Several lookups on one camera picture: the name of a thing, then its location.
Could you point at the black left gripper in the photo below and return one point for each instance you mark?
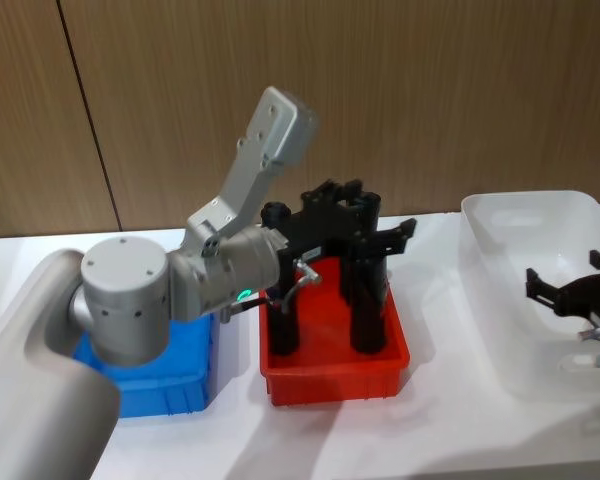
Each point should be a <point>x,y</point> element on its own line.
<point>325,225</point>

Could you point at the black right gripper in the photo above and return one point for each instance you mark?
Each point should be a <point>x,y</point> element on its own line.
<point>582,297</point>

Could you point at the tall black cylinder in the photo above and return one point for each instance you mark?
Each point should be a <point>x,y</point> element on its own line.
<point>370,310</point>

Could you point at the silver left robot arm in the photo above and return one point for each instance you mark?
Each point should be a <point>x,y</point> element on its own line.
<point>125,280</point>

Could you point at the white plastic bin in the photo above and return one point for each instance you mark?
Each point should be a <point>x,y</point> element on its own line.
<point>500,300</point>

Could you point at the small white and blue item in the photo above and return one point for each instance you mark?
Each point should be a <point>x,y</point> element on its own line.
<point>592,360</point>

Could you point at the red plastic bin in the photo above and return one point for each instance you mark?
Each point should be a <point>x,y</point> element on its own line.
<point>325,365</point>

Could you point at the white table cloth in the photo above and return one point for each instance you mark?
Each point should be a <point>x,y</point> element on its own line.
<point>330,440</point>

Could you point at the blue plastic bin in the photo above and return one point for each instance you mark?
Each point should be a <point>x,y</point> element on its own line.
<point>180,380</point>

